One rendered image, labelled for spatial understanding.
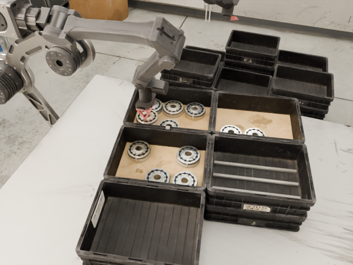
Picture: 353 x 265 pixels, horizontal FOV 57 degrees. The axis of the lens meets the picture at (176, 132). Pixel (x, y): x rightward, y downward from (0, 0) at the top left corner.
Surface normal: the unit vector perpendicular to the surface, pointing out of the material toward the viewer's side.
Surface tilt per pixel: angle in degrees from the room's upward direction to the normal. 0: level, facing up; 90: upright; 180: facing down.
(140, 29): 33
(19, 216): 0
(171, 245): 0
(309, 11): 90
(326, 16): 90
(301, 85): 0
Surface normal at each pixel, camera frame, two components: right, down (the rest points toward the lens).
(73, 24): -0.32, -0.26
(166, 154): 0.00, -0.70
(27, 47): -0.30, 0.68
